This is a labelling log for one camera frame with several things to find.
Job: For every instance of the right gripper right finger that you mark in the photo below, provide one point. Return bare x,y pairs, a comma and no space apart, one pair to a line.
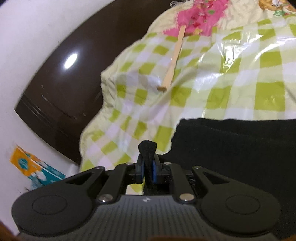
171,176

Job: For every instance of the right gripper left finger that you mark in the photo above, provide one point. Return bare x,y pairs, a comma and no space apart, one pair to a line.
118,180

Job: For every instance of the black pants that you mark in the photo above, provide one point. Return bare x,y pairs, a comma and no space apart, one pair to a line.
242,174

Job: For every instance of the orange blue tissue pack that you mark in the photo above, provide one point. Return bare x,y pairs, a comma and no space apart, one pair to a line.
39,172

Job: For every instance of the wooden back scratcher stick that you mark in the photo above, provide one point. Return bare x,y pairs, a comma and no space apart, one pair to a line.
166,83

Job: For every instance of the dark wooden headboard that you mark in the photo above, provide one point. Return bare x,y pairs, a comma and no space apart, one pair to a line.
65,93

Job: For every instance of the checkered floral bed sheet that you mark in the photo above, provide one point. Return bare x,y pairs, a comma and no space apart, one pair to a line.
236,65

